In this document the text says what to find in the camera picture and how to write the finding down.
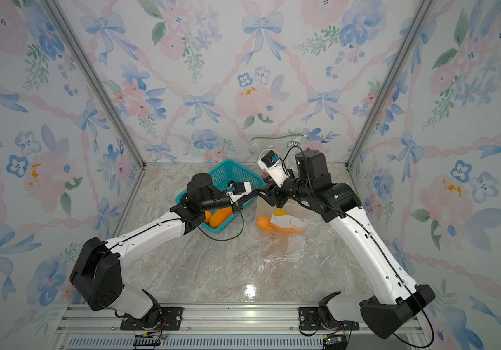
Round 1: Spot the clear zip-top bag green print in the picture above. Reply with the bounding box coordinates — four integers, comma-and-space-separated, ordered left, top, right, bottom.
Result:
250, 134, 309, 175

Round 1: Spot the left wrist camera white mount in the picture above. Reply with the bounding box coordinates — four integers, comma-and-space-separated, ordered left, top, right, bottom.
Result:
226, 180, 253, 204

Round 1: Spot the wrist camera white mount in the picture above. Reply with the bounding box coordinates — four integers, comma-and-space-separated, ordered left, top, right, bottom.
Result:
257, 150, 290, 188
226, 180, 253, 204

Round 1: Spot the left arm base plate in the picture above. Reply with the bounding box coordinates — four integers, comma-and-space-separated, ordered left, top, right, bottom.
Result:
120, 306, 184, 331

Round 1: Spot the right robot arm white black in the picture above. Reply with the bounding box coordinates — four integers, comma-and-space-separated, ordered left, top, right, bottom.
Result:
257, 150, 435, 339

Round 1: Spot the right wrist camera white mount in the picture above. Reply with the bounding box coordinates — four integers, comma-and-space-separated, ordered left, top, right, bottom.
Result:
257, 150, 290, 188

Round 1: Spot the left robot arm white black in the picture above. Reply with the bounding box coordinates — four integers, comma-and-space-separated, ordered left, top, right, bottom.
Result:
69, 173, 265, 330

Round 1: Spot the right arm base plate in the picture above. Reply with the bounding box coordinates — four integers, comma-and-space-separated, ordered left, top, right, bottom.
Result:
298, 306, 359, 332

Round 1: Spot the aluminium front rail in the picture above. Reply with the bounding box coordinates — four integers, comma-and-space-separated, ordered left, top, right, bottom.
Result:
48, 303, 428, 349

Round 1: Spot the teal plastic mesh basket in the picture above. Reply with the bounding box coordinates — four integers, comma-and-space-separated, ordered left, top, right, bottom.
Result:
175, 159, 266, 234

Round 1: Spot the small yellow mango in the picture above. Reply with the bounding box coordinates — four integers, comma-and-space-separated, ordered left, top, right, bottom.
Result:
274, 210, 287, 217

